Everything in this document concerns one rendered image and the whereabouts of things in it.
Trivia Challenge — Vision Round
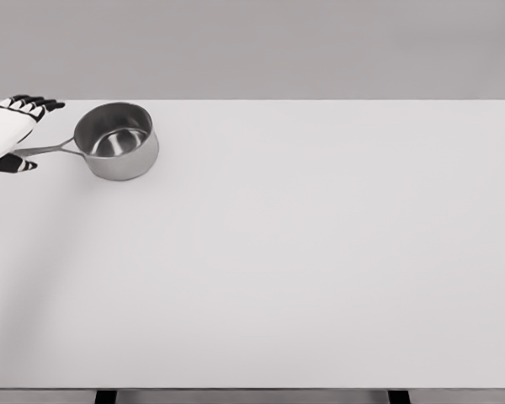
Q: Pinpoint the steel saucepan with long handle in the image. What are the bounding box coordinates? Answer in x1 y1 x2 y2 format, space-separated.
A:
12 102 160 182

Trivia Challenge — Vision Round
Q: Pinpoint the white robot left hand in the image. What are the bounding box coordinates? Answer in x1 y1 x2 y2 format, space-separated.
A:
0 94 66 173

